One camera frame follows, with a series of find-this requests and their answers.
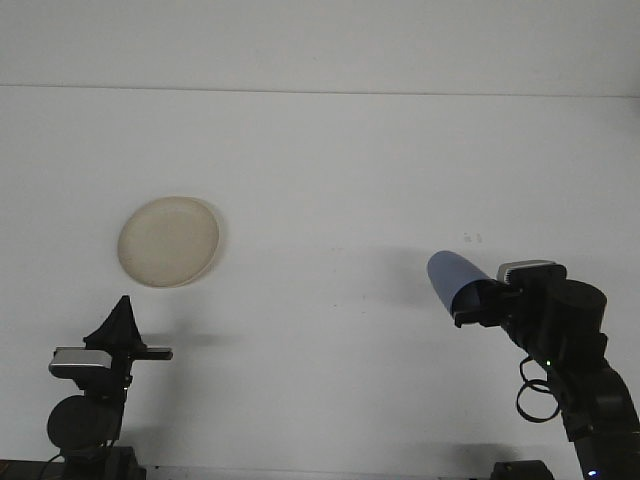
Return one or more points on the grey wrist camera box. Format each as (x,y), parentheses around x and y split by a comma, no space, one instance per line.
(80,361)
(522,267)

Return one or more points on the pale round plate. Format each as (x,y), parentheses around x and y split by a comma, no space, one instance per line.
(170,242)

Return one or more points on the pale blue cup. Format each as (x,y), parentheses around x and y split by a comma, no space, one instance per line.
(450,272)

